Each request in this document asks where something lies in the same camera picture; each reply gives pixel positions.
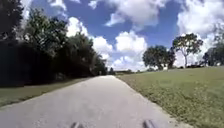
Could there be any tall tree with thin trunk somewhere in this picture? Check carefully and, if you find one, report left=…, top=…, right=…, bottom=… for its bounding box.
left=172, top=32, right=204, bottom=69

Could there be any robot's own part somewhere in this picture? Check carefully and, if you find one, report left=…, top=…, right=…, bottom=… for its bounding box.
left=70, top=121, right=84, bottom=128
left=143, top=119, right=158, bottom=128

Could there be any grey asphalt path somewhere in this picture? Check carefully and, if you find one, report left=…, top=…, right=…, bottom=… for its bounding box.
left=0, top=75, right=195, bottom=128

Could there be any wide grass field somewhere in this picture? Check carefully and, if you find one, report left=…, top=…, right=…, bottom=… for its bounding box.
left=116, top=65, right=224, bottom=128

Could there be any narrow grass strip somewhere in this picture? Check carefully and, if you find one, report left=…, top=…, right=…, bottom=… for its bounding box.
left=0, top=76, right=93, bottom=109

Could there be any wood of dark trees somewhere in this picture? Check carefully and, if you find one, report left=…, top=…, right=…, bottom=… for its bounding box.
left=0, top=0, right=109, bottom=89

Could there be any wide dense dark tree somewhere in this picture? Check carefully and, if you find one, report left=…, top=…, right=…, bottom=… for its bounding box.
left=142, top=45, right=177, bottom=71

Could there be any distant tree line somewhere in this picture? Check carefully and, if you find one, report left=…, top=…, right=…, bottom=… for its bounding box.
left=107, top=67, right=148, bottom=75

